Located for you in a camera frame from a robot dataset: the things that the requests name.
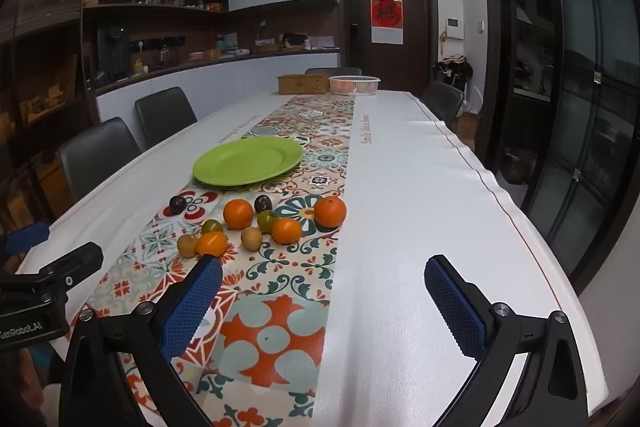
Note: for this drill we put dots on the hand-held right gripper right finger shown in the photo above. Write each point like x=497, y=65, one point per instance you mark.
x=455, y=307

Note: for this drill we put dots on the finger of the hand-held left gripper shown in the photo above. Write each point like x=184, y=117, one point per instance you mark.
x=27, y=238
x=70, y=264

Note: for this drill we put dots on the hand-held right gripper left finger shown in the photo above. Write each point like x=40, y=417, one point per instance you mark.
x=192, y=307

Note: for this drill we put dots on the yellow-brown round fruit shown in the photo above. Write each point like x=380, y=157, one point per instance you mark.
x=187, y=245
x=251, y=238

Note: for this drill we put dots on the small orange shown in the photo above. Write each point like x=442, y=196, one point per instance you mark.
x=211, y=244
x=286, y=230

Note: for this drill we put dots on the green tomato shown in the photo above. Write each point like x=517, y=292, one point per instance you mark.
x=212, y=225
x=266, y=220

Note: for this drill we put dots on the dark purple plum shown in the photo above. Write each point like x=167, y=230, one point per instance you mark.
x=263, y=203
x=177, y=205

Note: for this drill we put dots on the green plate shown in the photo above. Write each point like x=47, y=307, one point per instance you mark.
x=240, y=164

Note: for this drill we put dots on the large orange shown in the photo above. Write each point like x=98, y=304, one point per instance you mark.
x=330, y=212

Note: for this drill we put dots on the metal bin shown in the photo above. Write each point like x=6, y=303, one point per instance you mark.
x=517, y=164

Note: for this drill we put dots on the black water dispenser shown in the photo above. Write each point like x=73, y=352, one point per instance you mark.
x=112, y=52

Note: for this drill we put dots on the white counter cabinets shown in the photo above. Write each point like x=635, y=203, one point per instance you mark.
x=225, y=79

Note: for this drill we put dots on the glass kettle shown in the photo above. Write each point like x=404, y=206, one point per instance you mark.
x=167, y=54

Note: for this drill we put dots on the glass sliding door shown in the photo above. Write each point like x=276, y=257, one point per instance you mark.
x=580, y=107

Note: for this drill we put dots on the dark clothes pile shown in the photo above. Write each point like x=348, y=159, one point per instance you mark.
x=455, y=69

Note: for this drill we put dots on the white plastic basket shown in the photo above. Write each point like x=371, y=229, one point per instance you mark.
x=354, y=85

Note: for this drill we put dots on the wooden box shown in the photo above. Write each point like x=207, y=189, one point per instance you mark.
x=301, y=83

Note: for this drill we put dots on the wicker basket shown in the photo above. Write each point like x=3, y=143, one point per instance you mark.
x=267, y=47

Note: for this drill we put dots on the white desk lamp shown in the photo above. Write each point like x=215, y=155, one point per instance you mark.
x=260, y=32

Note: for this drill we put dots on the red and white door poster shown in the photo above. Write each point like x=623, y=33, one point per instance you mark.
x=386, y=13

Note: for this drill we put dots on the dark wooden door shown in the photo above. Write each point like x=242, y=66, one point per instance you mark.
x=360, y=17

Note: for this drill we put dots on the white wall intercom panel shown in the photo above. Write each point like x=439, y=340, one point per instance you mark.
x=454, y=28

